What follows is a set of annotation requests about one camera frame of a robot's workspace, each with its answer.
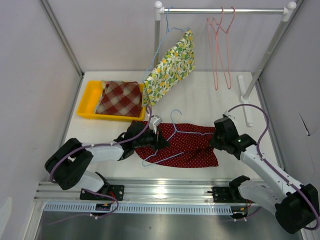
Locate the purple cable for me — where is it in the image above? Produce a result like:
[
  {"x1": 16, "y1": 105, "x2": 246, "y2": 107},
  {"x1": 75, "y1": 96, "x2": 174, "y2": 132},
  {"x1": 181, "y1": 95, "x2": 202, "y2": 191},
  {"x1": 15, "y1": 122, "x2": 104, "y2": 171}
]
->
[
  {"x1": 47, "y1": 105, "x2": 153, "y2": 223},
  {"x1": 223, "y1": 104, "x2": 320, "y2": 231}
]

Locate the pink wire hanger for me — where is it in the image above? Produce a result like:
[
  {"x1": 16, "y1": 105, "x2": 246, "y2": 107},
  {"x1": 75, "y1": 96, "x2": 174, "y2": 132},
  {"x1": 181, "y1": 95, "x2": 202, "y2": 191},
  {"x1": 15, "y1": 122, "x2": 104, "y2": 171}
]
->
[
  {"x1": 211, "y1": 6, "x2": 236, "y2": 90},
  {"x1": 206, "y1": 7, "x2": 225, "y2": 91}
]

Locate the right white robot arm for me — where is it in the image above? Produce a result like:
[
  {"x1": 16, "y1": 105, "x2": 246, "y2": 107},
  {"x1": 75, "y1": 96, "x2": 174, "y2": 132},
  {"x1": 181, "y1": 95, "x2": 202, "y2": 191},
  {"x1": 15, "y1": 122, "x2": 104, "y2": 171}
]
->
[{"x1": 210, "y1": 116, "x2": 320, "y2": 234}]

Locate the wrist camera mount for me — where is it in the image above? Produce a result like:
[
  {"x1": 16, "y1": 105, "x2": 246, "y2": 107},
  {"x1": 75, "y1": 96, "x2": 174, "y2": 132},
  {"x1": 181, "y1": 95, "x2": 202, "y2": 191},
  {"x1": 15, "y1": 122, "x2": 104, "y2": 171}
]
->
[
  {"x1": 149, "y1": 115, "x2": 163, "y2": 133},
  {"x1": 223, "y1": 111, "x2": 236, "y2": 122}
]

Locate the yellow plastic tray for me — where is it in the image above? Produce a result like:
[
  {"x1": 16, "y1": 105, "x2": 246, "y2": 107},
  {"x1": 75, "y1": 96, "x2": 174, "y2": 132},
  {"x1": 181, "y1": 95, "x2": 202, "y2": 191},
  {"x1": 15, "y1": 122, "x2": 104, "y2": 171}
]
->
[{"x1": 76, "y1": 80, "x2": 146, "y2": 122}]

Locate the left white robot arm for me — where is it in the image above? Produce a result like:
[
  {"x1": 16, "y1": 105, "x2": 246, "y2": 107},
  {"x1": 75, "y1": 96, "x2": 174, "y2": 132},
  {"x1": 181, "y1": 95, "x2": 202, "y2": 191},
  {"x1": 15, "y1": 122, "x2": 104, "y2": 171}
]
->
[{"x1": 44, "y1": 122, "x2": 170, "y2": 200}]

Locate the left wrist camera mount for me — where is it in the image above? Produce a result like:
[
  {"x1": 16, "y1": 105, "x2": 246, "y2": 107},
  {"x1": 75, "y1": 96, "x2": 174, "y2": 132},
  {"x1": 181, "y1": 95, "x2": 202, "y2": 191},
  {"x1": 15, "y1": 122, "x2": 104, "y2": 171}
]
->
[{"x1": 149, "y1": 115, "x2": 163, "y2": 133}]

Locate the red checkered cloth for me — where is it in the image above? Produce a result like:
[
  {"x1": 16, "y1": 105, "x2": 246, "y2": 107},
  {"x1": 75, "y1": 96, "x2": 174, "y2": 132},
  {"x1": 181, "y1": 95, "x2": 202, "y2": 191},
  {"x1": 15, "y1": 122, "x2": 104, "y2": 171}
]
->
[{"x1": 95, "y1": 81, "x2": 142, "y2": 118}]

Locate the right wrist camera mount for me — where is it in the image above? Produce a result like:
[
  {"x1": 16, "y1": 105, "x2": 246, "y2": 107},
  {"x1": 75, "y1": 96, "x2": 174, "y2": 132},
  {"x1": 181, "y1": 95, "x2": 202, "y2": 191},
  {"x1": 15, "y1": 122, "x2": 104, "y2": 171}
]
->
[{"x1": 223, "y1": 111, "x2": 236, "y2": 122}]

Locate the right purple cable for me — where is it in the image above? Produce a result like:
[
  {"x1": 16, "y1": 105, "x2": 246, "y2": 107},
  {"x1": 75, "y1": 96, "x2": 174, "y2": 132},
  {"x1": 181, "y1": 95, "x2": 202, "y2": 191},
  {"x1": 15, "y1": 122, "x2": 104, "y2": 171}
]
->
[{"x1": 223, "y1": 104, "x2": 320, "y2": 231}]

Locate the red polka dot cloth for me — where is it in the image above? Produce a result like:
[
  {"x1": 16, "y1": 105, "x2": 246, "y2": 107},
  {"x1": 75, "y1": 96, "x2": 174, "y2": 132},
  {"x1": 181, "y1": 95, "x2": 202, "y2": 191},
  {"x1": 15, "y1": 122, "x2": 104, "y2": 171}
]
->
[{"x1": 129, "y1": 120, "x2": 220, "y2": 168}]

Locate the lemon print skirt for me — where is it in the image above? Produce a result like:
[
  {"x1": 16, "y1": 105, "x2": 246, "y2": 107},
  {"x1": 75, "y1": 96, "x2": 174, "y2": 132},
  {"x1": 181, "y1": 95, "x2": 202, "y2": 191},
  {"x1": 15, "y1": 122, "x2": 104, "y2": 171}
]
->
[{"x1": 141, "y1": 30, "x2": 195, "y2": 107}]

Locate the pink wire hanger right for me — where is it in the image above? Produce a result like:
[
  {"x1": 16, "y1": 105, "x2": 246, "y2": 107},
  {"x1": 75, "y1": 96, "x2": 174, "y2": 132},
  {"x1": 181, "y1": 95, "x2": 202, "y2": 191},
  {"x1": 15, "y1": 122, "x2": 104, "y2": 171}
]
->
[{"x1": 211, "y1": 6, "x2": 236, "y2": 90}]

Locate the blue wire hanger back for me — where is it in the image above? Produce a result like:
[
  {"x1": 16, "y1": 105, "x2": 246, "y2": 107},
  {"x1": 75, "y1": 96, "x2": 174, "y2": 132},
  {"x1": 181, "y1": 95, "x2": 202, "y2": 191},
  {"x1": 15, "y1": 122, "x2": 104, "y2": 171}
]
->
[{"x1": 141, "y1": 109, "x2": 216, "y2": 167}]

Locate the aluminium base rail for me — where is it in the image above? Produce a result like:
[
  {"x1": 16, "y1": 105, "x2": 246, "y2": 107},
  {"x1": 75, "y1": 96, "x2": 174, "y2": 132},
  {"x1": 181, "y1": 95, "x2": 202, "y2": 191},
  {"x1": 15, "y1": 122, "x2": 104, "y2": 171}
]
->
[{"x1": 33, "y1": 176, "x2": 306, "y2": 216}]

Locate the pink wire hanger left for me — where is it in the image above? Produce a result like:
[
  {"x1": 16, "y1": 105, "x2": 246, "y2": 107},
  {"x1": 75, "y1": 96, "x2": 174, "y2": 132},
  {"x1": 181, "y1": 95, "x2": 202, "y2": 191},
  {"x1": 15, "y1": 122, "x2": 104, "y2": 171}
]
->
[{"x1": 206, "y1": 7, "x2": 225, "y2": 91}]

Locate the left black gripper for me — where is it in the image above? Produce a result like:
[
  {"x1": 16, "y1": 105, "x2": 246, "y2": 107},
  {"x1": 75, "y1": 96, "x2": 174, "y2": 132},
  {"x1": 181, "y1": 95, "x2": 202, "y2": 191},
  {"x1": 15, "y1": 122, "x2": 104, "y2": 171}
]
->
[{"x1": 133, "y1": 126, "x2": 170, "y2": 151}]

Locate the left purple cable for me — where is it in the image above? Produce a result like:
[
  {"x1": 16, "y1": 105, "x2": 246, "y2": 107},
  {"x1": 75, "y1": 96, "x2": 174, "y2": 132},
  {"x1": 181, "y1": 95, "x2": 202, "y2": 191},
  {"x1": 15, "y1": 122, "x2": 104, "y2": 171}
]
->
[{"x1": 47, "y1": 105, "x2": 153, "y2": 223}]

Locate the blue wire hanger front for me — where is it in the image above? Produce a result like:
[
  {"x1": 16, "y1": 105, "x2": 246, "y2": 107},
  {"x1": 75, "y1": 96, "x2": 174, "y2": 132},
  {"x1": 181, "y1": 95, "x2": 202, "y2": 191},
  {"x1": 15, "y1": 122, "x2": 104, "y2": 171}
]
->
[{"x1": 141, "y1": 6, "x2": 190, "y2": 84}]

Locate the blue wire hanger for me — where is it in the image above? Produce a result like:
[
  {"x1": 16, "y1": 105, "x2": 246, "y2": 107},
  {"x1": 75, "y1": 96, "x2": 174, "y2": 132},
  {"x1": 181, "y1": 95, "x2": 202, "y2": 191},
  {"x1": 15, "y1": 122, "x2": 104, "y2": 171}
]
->
[
  {"x1": 141, "y1": 109, "x2": 216, "y2": 167},
  {"x1": 141, "y1": 6, "x2": 190, "y2": 84}
]

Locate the silver clothes rack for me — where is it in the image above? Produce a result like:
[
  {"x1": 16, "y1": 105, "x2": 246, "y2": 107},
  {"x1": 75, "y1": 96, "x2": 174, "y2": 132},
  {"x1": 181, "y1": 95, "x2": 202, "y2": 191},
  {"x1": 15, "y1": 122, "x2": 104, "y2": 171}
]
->
[{"x1": 151, "y1": 0, "x2": 297, "y2": 127}]

